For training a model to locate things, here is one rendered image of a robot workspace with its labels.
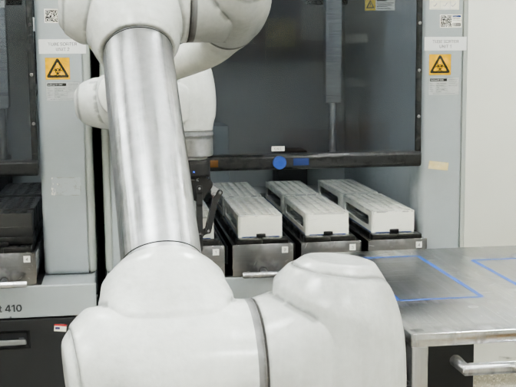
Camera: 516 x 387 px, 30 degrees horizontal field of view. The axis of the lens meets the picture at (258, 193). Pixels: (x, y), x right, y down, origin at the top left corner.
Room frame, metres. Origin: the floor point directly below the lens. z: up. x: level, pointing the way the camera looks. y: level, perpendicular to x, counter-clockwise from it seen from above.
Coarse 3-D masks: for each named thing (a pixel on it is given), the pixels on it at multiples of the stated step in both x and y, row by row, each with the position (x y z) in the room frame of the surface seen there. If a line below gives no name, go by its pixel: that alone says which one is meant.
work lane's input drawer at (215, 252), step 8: (216, 232) 2.24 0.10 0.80; (208, 240) 2.07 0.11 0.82; (216, 240) 2.07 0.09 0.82; (208, 248) 2.06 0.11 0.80; (216, 248) 2.06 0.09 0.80; (208, 256) 2.06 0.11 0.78; (216, 256) 2.06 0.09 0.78; (224, 256) 2.07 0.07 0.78; (224, 264) 2.06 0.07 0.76; (224, 272) 2.06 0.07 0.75
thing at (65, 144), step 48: (48, 0) 2.10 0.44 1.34; (48, 96) 2.10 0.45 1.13; (48, 144) 2.10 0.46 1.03; (96, 144) 2.46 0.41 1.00; (48, 192) 2.10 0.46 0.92; (96, 192) 2.32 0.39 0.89; (48, 240) 2.10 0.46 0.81; (96, 240) 2.16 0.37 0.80; (48, 288) 2.01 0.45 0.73; (96, 288) 2.11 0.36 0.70; (0, 336) 2.01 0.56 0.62; (48, 336) 2.01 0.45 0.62; (0, 384) 2.00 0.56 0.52; (48, 384) 2.01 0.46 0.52
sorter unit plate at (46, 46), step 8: (40, 40) 2.10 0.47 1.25; (48, 40) 2.10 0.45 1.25; (56, 40) 2.10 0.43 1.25; (64, 40) 2.11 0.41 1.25; (72, 40) 2.11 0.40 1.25; (40, 48) 2.10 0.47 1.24; (48, 48) 2.10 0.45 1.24; (56, 48) 2.10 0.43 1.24; (64, 48) 2.11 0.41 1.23; (72, 48) 2.11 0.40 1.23; (80, 48) 2.11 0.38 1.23
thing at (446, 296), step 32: (384, 256) 1.86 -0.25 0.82; (416, 256) 1.86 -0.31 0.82; (448, 256) 1.85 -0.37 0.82; (480, 256) 1.85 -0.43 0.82; (512, 256) 1.85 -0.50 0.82; (416, 288) 1.59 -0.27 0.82; (448, 288) 1.59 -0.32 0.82; (480, 288) 1.59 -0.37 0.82; (512, 288) 1.59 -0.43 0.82; (416, 320) 1.39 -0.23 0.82; (448, 320) 1.39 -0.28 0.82; (480, 320) 1.39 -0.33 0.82; (512, 320) 1.38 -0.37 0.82; (416, 352) 1.32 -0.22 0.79; (416, 384) 1.32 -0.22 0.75
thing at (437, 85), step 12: (432, 0) 2.22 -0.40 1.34; (444, 0) 2.23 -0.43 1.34; (456, 0) 2.23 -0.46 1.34; (444, 24) 2.23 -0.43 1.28; (456, 24) 2.23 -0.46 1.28; (432, 60) 2.22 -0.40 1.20; (444, 60) 2.23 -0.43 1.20; (432, 72) 2.22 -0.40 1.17; (444, 72) 2.23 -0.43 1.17; (432, 84) 2.22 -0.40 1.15; (444, 84) 2.23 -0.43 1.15; (456, 84) 2.23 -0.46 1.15; (432, 168) 2.22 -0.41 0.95; (444, 168) 2.23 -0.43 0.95
